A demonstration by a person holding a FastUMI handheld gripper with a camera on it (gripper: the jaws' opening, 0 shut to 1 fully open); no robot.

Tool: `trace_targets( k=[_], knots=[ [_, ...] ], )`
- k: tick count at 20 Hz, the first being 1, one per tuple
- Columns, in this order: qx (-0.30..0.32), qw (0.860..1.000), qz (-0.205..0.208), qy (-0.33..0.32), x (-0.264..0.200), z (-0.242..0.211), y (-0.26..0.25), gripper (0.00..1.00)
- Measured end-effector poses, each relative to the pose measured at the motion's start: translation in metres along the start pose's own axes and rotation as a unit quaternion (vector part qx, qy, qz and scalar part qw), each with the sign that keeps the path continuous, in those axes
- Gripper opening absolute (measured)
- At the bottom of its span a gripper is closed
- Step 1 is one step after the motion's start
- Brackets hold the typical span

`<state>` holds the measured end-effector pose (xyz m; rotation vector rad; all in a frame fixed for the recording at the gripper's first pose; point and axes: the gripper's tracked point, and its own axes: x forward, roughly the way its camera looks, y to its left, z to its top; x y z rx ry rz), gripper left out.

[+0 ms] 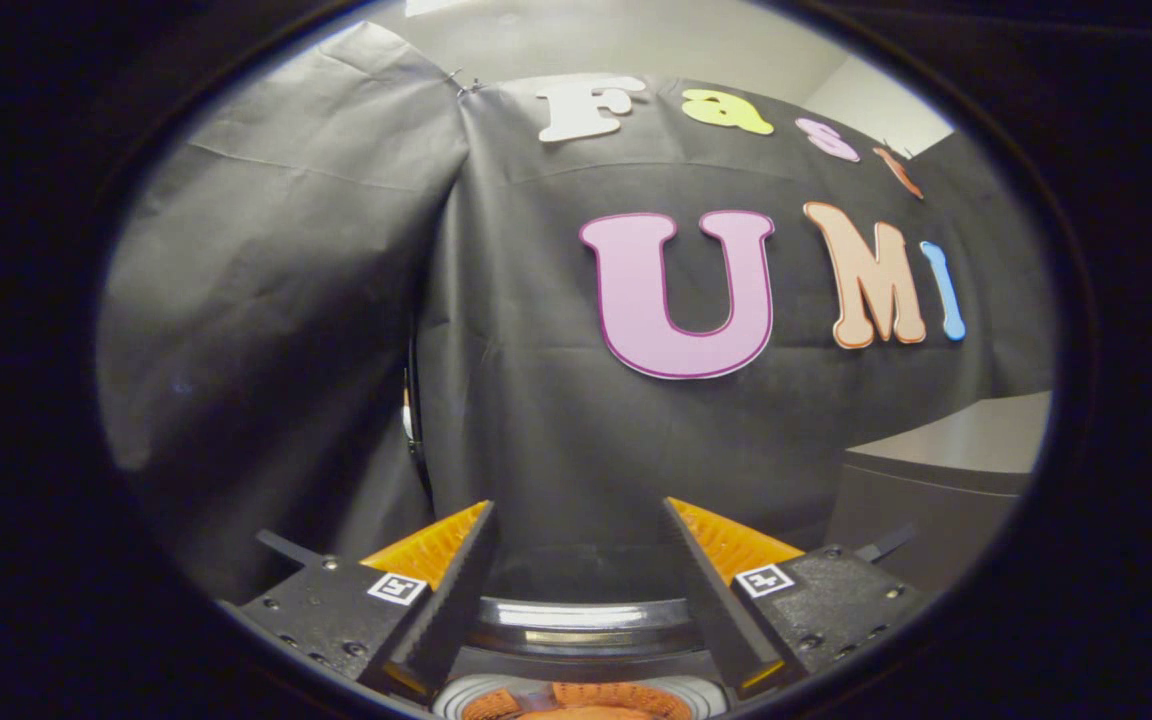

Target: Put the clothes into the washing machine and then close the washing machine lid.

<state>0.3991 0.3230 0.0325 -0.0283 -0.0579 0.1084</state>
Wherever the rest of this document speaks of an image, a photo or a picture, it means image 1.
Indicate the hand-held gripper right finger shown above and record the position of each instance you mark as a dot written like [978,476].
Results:
[711,610]

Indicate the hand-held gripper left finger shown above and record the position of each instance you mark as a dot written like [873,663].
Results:
[446,610]

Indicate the dark transparent washing machine lid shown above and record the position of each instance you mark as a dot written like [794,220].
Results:
[586,615]

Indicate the grey washing machine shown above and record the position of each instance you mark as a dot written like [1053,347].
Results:
[576,695]

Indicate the white cabinet with dark top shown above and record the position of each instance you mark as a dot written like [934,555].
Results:
[936,470]

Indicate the black backdrop cloth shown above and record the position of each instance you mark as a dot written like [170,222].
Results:
[286,300]

